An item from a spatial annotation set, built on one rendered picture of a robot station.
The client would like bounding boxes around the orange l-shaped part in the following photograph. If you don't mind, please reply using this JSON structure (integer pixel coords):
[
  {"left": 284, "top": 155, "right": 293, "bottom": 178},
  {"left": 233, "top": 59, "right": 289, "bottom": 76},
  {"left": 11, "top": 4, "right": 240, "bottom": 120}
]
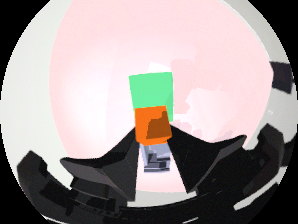
[{"left": 134, "top": 105, "right": 172, "bottom": 145}]

